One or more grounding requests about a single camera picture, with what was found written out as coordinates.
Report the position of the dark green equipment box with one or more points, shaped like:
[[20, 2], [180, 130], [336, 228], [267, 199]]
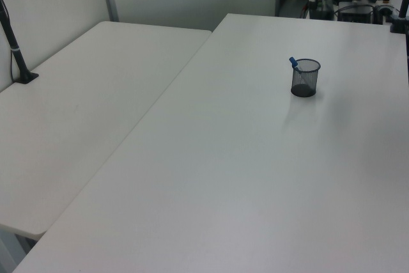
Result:
[[323, 11]]

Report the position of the white partition panel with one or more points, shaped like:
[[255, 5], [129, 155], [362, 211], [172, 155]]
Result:
[[51, 23]]

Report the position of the blue and white marker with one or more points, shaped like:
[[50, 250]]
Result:
[[293, 61]]

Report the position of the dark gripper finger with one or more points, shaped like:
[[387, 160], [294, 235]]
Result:
[[312, 3]]

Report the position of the black clamp camera mount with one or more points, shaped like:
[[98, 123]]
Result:
[[399, 23]]

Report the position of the white side table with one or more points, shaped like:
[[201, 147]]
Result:
[[80, 100]]

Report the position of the black camera stand pole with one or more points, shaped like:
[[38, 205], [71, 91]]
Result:
[[15, 50]]

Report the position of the black computer box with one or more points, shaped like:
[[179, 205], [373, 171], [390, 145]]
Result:
[[355, 13]]

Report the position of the black mesh pen cup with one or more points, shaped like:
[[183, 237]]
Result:
[[303, 91]]

